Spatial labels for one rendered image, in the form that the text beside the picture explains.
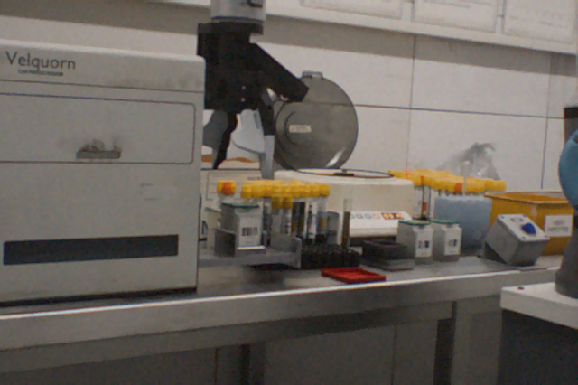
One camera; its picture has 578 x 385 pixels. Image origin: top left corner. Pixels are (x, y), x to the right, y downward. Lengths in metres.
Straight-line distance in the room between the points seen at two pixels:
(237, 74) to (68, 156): 0.25
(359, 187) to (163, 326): 0.66
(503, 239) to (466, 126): 0.86
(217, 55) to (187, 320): 0.35
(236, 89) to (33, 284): 0.36
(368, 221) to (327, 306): 0.43
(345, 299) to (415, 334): 1.08
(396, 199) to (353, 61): 0.49
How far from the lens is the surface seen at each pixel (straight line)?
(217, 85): 1.13
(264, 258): 1.18
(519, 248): 1.46
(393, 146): 2.13
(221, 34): 1.14
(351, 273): 1.30
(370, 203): 1.63
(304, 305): 1.17
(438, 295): 1.33
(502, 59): 2.40
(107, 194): 1.05
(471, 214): 1.57
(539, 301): 1.12
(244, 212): 1.17
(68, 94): 1.02
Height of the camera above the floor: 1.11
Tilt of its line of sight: 5 degrees down
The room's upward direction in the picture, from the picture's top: 3 degrees clockwise
